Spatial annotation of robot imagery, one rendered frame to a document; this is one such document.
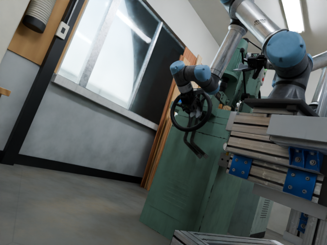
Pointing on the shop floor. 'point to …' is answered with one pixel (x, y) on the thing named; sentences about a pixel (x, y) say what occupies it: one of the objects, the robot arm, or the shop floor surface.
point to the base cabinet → (190, 188)
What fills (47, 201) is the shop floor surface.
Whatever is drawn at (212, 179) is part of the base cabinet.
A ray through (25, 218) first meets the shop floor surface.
